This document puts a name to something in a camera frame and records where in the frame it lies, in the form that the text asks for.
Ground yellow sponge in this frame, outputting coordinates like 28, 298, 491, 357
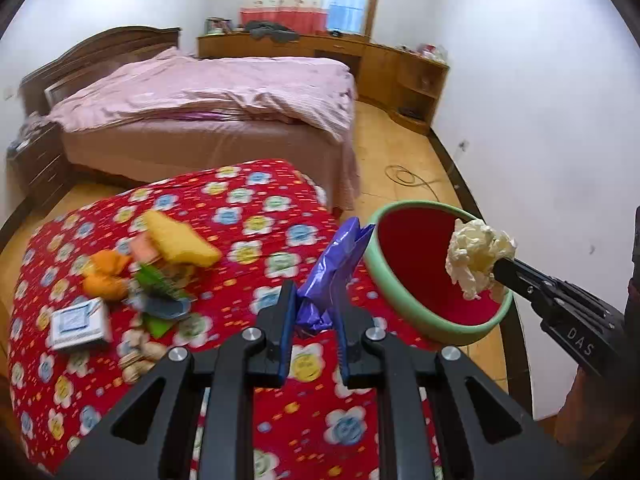
142, 210, 222, 267

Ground small white box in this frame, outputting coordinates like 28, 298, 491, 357
49, 297, 113, 352

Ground purple plastic wrapper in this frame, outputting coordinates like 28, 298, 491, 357
295, 216, 376, 336

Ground person's right forearm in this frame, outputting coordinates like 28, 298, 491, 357
554, 364, 629, 453

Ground pink paper piece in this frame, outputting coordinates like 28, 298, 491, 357
129, 232, 163, 265

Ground dark grey clothes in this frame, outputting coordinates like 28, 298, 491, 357
247, 20, 301, 43

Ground green and red bin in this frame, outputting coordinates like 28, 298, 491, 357
362, 201, 516, 347

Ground white tissue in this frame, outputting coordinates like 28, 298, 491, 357
445, 218, 518, 302

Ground coiled floor cable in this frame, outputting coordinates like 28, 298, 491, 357
384, 164, 451, 206

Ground small items on cabinet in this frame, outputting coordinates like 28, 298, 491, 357
415, 42, 449, 64

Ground light green paper piece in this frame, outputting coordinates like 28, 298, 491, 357
145, 316, 177, 339

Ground green striped wrapper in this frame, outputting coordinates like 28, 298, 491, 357
136, 264, 187, 301

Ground clutter on nightstand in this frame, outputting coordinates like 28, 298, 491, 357
7, 112, 48, 153

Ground long wooden desk cabinet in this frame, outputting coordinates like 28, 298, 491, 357
196, 32, 450, 136

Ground blue plastic lid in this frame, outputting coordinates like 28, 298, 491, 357
135, 294, 193, 320

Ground dark wooden nightstand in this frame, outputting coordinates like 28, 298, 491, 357
6, 117, 71, 211

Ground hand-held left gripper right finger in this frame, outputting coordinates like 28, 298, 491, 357
330, 295, 576, 480

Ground pink blanket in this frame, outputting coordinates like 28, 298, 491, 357
45, 47, 357, 143

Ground red floral cloth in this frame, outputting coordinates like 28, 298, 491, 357
7, 158, 451, 480

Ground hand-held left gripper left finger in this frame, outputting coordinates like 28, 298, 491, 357
55, 280, 301, 480

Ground dark wooden bed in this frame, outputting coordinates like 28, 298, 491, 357
20, 25, 361, 211

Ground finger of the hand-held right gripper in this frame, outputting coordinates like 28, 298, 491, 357
500, 257, 558, 291
491, 267, 548, 317

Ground pile of peanut shells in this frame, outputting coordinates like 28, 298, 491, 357
117, 327, 166, 386

